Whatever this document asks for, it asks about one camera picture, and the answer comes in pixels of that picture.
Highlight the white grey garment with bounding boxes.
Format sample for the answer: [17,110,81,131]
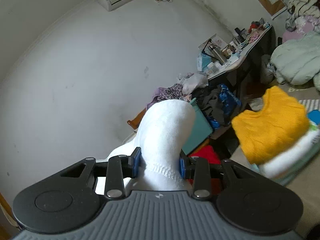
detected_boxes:
[107,100,196,194]

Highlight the teal storage box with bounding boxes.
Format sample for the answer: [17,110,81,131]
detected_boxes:
[182,98,213,155]

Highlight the blue plastic bag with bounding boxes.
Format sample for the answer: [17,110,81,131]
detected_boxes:
[205,84,242,129]

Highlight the yellow knit sweater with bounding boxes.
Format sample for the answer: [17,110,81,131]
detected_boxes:
[231,86,310,165]

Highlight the silver thermos bottle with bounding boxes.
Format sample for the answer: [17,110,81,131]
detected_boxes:
[208,43,227,65]

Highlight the cartoon patterned brown blanket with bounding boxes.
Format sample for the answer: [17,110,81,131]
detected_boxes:
[231,98,319,239]

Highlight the cluttered dark desk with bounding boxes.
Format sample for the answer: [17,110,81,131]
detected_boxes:
[205,25,276,96]

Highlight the pale green puffy jacket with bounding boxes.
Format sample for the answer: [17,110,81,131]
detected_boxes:
[270,31,319,89]

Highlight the purple crumpled sheet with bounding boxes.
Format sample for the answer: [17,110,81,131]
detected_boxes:
[282,16,319,43]

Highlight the beige black striped clothing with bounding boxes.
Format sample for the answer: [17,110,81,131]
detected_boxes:
[285,0,319,31]

